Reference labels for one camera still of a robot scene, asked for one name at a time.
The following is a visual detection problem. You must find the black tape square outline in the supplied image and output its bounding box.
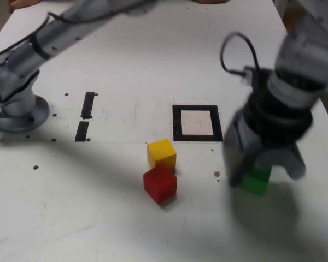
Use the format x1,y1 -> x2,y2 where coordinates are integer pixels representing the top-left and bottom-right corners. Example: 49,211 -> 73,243
172,104 -> 224,142

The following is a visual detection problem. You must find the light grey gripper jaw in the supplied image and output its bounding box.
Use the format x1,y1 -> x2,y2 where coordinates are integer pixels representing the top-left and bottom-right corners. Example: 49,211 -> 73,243
253,141 -> 307,180

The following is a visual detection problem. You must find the person's right hand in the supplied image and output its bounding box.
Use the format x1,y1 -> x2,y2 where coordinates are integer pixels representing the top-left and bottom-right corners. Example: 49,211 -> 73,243
8,0 -> 42,13

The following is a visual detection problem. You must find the person's left hand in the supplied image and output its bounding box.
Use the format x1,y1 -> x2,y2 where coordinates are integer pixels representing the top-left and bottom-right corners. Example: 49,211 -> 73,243
191,0 -> 230,5

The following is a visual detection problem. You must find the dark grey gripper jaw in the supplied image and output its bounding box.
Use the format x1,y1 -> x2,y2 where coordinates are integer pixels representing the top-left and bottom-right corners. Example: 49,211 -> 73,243
223,109 -> 263,188

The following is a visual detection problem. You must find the green cube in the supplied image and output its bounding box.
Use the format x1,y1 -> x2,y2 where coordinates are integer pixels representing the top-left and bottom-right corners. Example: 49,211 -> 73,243
239,162 -> 272,197

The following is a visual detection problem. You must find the yellow cube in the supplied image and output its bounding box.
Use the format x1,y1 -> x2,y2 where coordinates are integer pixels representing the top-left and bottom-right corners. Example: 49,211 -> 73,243
147,138 -> 178,171

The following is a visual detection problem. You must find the black tape strip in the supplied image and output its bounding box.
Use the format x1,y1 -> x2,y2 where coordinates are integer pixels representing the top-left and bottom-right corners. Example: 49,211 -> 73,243
74,91 -> 96,142

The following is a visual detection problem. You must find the black cable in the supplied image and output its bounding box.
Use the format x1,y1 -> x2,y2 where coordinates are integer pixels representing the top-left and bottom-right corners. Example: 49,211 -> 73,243
220,32 -> 265,86

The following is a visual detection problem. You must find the red cube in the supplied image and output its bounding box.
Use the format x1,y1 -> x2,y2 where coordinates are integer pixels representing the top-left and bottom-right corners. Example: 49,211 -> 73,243
143,164 -> 178,205

